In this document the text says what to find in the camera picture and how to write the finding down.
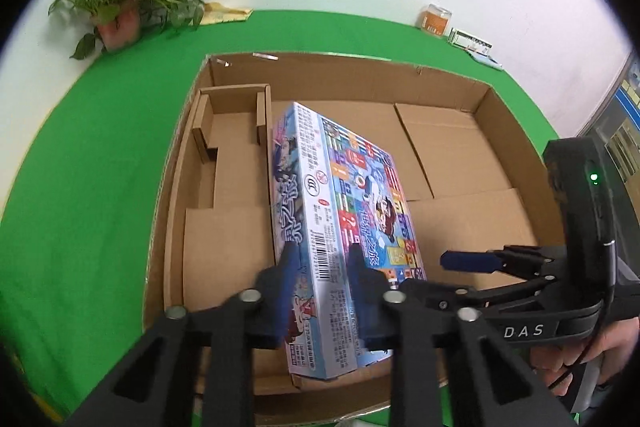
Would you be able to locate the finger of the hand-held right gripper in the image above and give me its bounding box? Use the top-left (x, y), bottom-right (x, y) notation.
top-left (440, 245), bottom-right (569, 281)
top-left (400, 274), bottom-right (568, 323)

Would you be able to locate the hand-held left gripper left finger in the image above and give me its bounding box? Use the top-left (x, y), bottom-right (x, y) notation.
top-left (65, 243), bottom-right (300, 427)

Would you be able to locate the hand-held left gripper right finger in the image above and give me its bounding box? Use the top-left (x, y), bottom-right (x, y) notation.
top-left (348, 245), bottom-right (576, 427)

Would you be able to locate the large cardboard box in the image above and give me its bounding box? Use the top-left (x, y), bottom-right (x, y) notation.
top-left (142, 52), bottom-right (568, 425)

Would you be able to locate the colourful board game box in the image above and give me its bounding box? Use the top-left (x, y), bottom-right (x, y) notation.
top-left (270, 102), bottom-right (426, 380)

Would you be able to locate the person's right hand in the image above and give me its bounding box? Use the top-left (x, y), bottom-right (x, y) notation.
top-left (530, 317), bottom-right (640, 389)

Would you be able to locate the glass door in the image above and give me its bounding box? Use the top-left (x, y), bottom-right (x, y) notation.
top-left (580, 52), bottom-right (640, 170)

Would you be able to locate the folded cardboard insert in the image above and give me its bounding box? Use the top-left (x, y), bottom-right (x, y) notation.
top-left (165, 84), bottom-right (276, 308)

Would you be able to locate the small blue white packet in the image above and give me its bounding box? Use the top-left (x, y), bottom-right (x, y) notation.
top-left (470, 49), bottom-right (504, 72)

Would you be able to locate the white flat carton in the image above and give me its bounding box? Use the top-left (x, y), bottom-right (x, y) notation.
top-left (447, 27), bottom-right (493, 56)

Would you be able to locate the green tablecloth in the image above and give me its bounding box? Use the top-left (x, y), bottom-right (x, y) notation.
top-left (0, 9), bottom-right (566, 427)

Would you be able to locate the orange jar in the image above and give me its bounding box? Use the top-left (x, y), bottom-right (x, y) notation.
top-left (419, 3), bottom-right (453, 38)

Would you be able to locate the yellow crumpled cloth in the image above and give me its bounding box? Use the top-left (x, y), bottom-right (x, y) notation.
top-left (202, 2), bottom-right (253, 26)

